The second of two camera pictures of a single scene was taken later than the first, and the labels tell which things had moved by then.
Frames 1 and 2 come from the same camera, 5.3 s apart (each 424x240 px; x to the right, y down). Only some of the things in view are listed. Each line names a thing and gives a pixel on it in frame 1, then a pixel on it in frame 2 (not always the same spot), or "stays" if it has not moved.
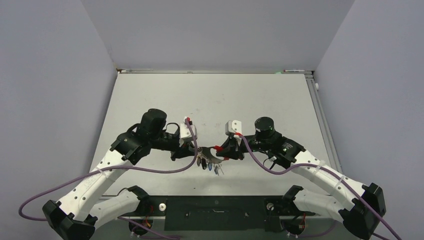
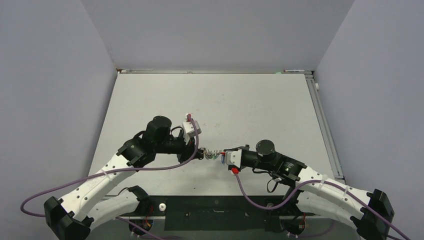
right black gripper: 231,148 → 247,147
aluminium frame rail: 322,121 stays
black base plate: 251,213 stays
